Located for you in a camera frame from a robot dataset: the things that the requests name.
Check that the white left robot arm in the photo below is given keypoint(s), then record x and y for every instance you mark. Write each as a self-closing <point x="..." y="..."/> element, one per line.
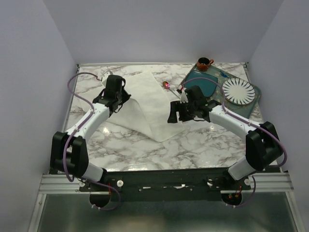
<point x="69" y="149"/>

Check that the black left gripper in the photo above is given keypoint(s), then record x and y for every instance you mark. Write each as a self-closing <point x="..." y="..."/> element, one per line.
<point x="126" y="96"/>

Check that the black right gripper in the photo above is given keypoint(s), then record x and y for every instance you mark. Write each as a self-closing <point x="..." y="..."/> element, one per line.
<point x="176" y="106"/>

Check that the iridescent rainbow spoon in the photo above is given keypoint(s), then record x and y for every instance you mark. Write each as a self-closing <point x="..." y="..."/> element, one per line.
<point x="166" y="85"/>

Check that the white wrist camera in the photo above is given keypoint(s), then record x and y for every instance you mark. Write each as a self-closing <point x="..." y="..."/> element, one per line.
<point x="104" y="76"/>
<point x="183" y="97"/>

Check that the brown ceramic cup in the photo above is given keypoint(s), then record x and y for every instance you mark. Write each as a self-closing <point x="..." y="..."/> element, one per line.
<point x="204" y="63"/>

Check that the white cloth napkin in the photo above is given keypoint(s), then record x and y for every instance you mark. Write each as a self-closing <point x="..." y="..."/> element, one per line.
<point x="147" y="110"/>

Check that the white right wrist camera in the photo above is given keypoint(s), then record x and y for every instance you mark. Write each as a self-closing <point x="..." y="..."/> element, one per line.
<point x="183" y="97"/>

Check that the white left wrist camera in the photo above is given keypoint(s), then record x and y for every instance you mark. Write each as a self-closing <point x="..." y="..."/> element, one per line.
<point x="104" y="76"/>

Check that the white blue striped plate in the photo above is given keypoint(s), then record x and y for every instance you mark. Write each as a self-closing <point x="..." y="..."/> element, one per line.
<point x="238" y="91"/>

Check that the teal square plate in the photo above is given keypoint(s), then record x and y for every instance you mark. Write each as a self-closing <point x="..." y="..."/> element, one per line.
<point x="205" y="81"/>

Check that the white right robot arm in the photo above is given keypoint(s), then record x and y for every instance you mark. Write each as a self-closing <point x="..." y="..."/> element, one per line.
<point x="262" y="145"/>

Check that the green patterned tray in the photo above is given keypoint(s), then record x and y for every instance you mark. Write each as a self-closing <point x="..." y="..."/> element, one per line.
<point x="226" y="71"/>

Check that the aluminium frame rail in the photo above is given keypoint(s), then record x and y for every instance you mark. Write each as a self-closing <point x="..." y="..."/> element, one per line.
<point x="264" y="182"/>

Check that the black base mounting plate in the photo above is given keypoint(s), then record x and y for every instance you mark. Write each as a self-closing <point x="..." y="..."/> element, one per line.
<point x="168" y="185"/>

